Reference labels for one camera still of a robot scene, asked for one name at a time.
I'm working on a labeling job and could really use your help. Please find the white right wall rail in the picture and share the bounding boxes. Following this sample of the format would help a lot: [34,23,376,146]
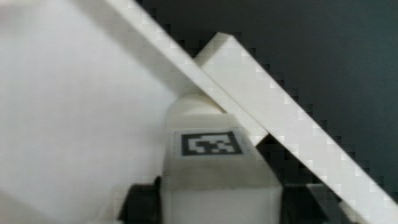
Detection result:
[195,33,398,224]

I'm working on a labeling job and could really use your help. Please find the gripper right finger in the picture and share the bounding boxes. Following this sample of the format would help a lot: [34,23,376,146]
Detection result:
[281,183,350,224]

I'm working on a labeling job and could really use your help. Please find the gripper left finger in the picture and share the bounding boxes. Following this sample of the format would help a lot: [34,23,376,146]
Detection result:
[117,177,162,224]

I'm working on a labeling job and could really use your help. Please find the white furniture leg with tag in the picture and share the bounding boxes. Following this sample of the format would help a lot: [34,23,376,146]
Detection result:
[160,94,282,224]

